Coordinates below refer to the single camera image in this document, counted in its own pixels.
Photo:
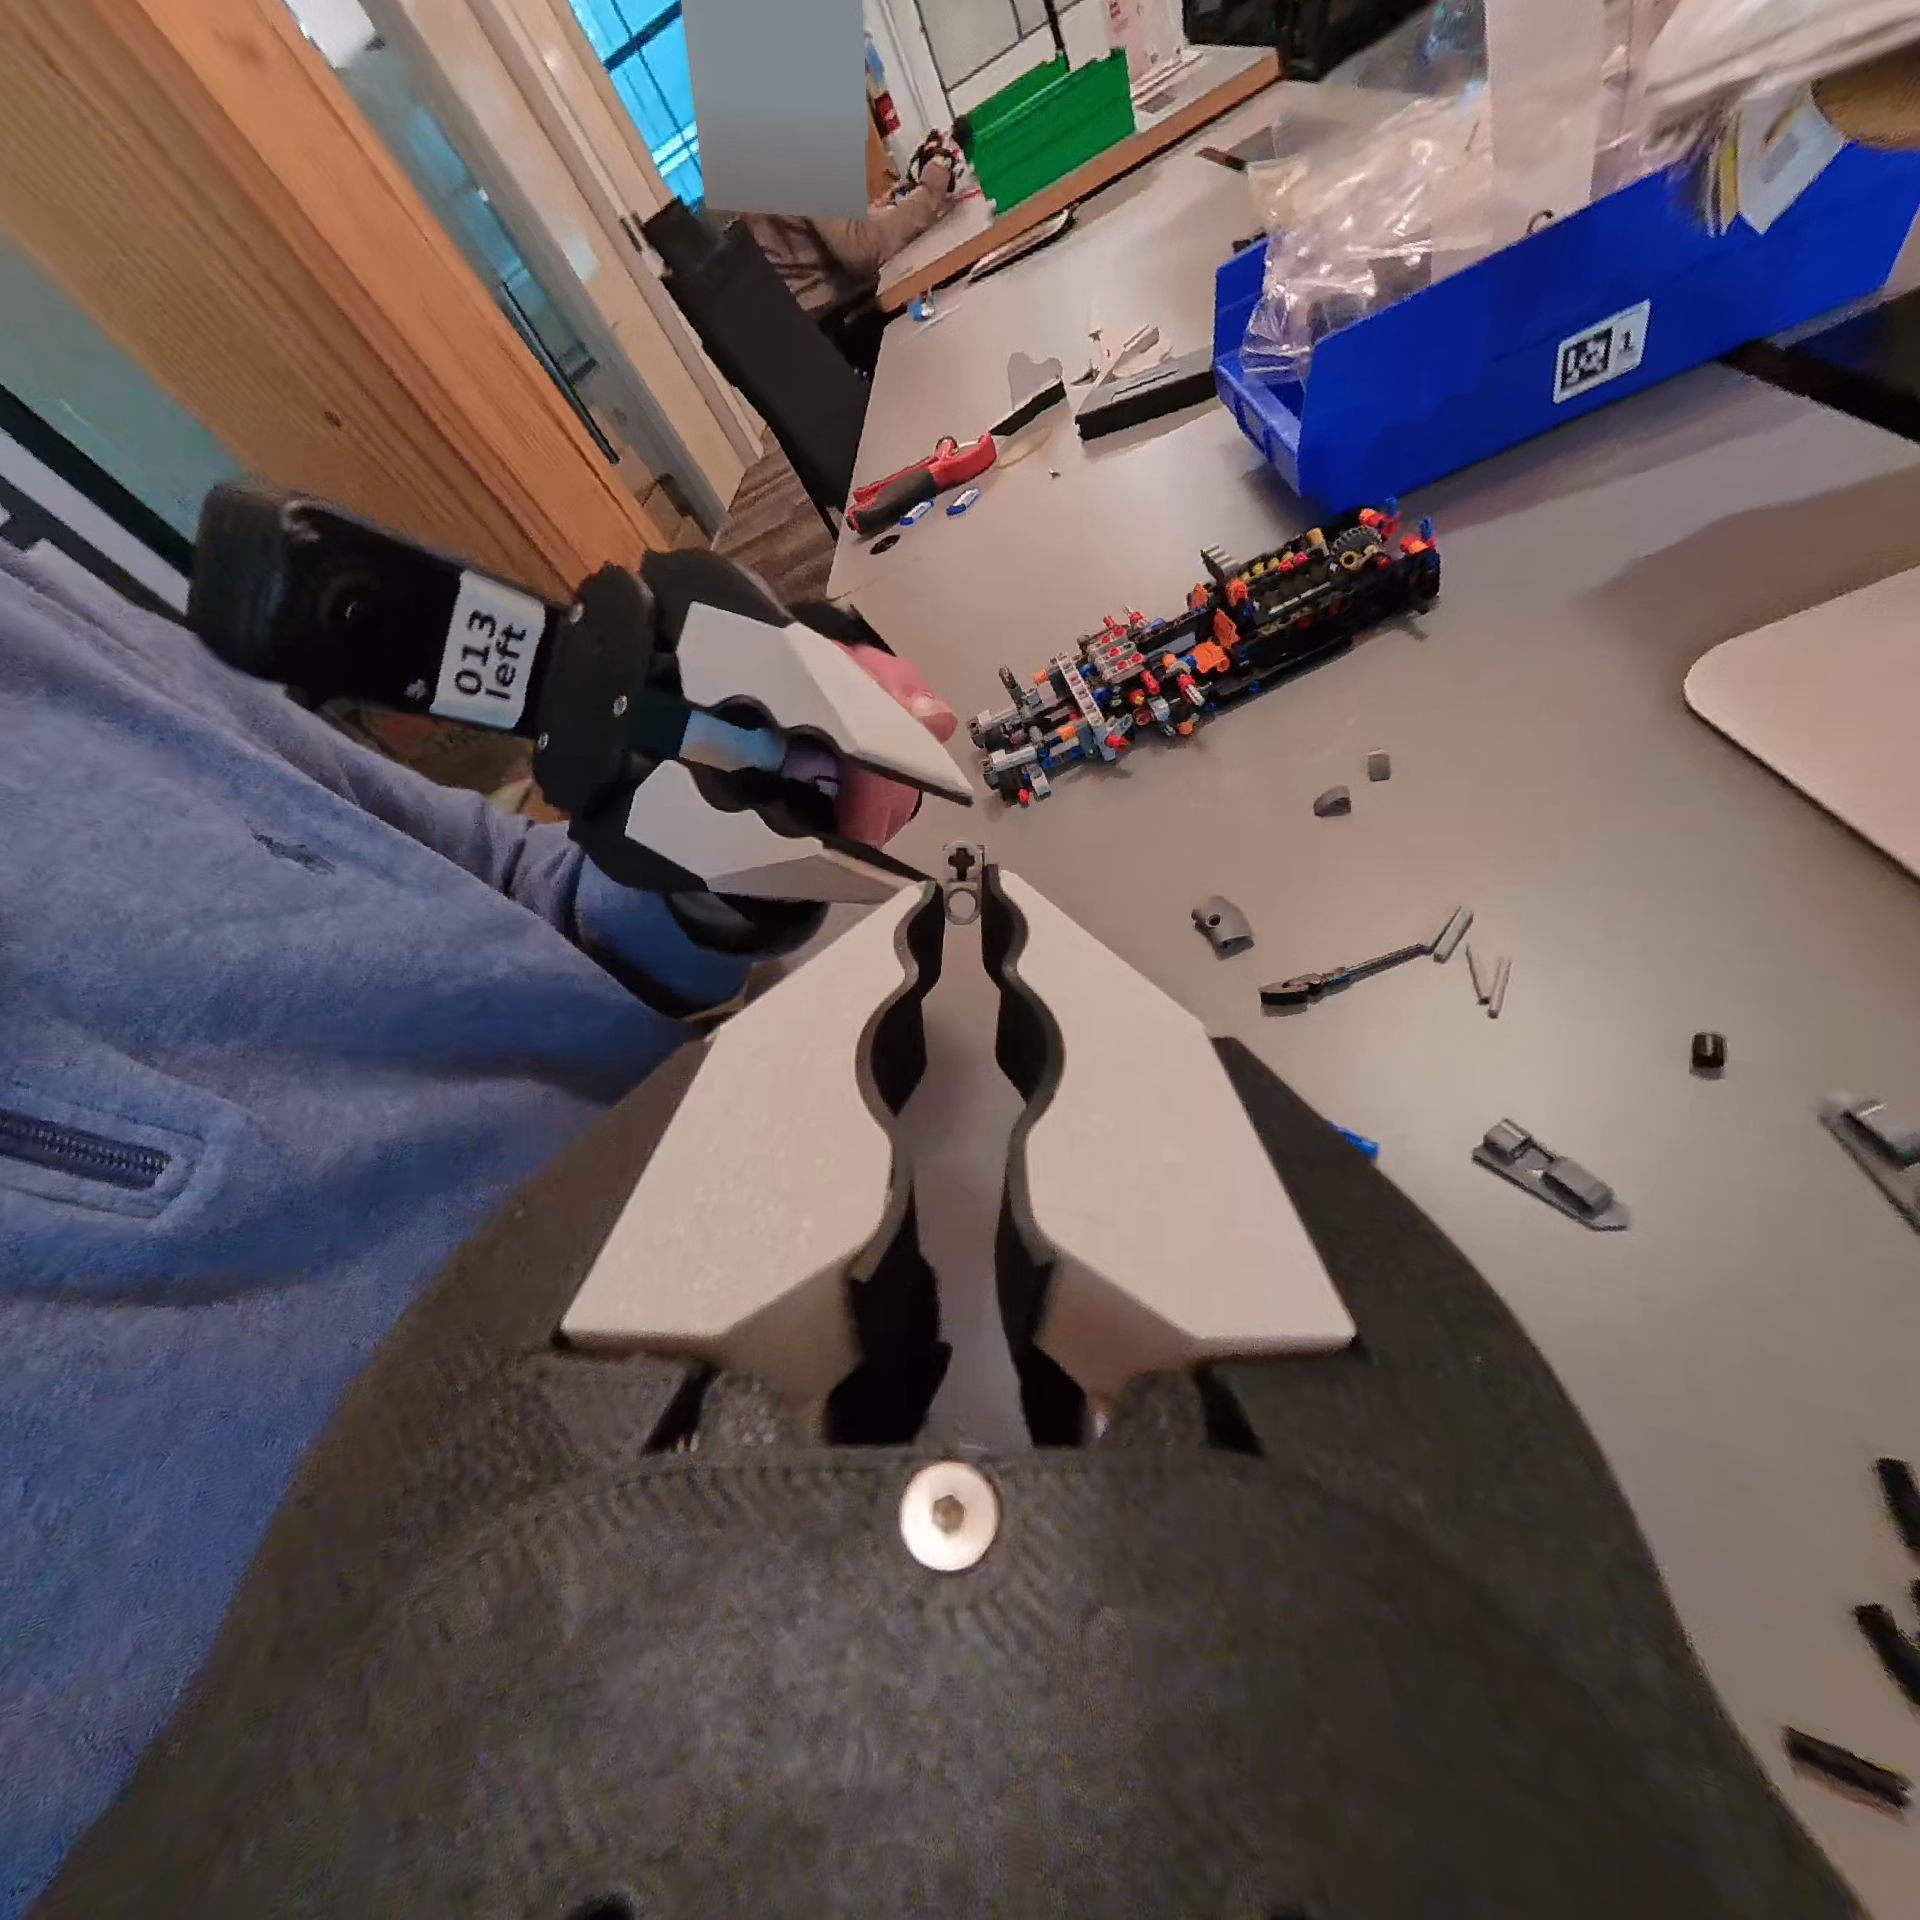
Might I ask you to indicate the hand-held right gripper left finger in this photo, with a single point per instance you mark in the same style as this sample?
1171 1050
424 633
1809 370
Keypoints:
734 1201

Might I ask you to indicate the person's left forearm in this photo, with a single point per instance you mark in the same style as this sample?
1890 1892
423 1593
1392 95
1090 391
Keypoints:
658 953

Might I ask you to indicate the tan board with white sheet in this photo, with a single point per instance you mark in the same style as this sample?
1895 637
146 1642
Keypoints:
1860 105

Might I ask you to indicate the beige mat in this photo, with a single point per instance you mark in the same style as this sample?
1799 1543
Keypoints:
1802 721

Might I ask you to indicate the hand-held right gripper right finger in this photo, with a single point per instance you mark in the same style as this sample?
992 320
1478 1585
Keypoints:
1184 1201

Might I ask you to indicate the blue lego pin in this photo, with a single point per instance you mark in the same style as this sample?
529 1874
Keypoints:
1351 1140

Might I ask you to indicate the grey lego plate assembly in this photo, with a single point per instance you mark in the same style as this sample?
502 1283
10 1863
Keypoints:
1873 1149

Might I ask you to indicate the clear plastic bags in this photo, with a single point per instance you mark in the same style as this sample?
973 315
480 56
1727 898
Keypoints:
1351 226

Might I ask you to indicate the green plastic bin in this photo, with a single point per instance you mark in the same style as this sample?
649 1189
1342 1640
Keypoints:
1050 129

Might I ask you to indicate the grey curved lego panel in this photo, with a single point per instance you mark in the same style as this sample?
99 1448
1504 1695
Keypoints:
1223 923

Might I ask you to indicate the blue plastic bin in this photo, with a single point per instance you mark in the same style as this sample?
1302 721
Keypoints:
1427 376

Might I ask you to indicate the lego car chassis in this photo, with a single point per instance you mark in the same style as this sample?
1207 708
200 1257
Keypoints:
1201 660

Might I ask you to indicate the black white foam block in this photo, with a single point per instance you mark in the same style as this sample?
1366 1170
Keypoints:
1139 395
1037 399

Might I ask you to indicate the person's blue sweater torso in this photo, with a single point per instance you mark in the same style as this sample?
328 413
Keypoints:
225 976

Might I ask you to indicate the black chair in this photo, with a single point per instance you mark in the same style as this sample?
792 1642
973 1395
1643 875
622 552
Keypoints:
757 353

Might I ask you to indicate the person's left hand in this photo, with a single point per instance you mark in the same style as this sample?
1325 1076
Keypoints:
920 704

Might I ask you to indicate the grey lego clip assembly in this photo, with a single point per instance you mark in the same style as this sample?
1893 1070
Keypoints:
1553 1170

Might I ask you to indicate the black lego axle connector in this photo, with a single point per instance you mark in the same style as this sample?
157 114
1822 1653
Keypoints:
960 886

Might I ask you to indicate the black lego lever with axle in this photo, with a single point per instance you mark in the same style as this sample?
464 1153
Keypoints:
1336 976

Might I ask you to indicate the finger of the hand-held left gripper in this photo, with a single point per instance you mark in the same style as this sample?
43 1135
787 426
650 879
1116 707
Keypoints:
810 683
706 842

